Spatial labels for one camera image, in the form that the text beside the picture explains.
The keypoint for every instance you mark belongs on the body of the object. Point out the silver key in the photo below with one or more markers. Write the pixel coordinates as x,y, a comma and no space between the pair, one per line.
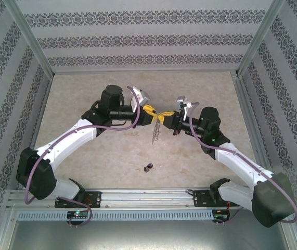
159,127

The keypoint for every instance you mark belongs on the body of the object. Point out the silver pick-shaped metal tag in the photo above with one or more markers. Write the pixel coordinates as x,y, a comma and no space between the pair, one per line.
155,135

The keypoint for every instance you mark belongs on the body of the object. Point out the black-headed key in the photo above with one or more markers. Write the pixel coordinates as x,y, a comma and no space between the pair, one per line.
150,165

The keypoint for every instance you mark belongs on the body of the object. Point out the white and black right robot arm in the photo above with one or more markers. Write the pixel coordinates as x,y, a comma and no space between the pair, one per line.
270,205

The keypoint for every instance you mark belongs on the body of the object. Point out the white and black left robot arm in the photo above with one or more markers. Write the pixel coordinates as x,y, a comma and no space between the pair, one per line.
33,177

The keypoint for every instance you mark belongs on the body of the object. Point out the right green circuit board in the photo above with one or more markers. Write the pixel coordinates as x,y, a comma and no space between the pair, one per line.
219,214

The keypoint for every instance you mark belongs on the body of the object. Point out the green circuit board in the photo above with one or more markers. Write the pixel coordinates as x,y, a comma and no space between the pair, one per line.
78,214
219,214

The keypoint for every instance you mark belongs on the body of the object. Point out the grey metal bottom panel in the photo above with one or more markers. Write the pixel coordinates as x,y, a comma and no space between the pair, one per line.
148,237

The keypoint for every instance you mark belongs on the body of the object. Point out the left green circuit board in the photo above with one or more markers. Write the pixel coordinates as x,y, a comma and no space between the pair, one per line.
78,214

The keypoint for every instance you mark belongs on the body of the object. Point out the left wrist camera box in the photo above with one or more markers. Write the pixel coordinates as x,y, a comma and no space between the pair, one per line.
143,97

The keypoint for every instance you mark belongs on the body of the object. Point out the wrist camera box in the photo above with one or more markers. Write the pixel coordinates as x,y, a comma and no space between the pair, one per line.
143,97
181,101

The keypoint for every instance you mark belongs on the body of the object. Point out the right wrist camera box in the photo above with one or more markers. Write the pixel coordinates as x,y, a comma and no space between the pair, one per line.
181,101

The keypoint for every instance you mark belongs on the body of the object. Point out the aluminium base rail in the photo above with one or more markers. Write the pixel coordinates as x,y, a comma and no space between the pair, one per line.
148,198

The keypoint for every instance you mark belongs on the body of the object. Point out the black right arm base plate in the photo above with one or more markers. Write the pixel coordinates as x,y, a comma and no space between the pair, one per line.
201,199

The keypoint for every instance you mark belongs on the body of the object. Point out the aluminium corner frame post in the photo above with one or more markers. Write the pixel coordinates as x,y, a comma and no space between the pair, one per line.
260,34
29,34

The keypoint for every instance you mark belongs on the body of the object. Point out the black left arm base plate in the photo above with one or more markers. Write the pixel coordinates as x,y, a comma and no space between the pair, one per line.
95,198

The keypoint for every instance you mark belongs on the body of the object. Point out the aluminium front frame beam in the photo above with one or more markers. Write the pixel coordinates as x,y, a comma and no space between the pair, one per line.
0,229
292,240

